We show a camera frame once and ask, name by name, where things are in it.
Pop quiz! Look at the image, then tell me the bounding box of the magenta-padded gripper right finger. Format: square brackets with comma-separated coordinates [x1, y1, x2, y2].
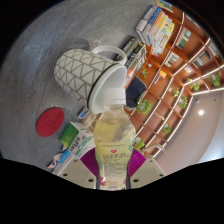
[126, 148, 167, 190]

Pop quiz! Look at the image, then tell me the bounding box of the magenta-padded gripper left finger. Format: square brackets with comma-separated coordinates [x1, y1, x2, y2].
[58, 147, 101, 190]

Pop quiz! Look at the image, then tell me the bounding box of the clear bottle with yellow drink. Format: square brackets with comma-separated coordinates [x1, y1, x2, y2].
[93, 87, 137, 191]

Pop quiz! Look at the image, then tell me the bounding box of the small colourful sticker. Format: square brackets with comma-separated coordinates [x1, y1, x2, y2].
[78, 106, 90, 120]
[46, 151, 66, 169]

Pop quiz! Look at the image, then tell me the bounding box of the small green-topped box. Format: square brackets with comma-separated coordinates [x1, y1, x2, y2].
[59, 121, 97, 158]

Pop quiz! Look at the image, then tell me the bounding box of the flat round red coaster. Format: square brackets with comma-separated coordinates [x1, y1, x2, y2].
[35, 106, 65, 138]

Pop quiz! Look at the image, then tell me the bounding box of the dark blue chair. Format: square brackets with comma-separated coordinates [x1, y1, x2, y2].
[125, 75, 148, 109]

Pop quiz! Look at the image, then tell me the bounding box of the white mug with triangle pattern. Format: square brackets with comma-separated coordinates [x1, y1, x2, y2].
[53, 45, 129, 115]

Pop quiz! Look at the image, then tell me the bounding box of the wooden shelf unit with contents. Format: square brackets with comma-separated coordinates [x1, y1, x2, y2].
[124, 0, 224, 159]

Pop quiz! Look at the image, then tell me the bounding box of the dark book stack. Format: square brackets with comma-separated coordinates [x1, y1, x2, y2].
[113, 35, 148, 89]

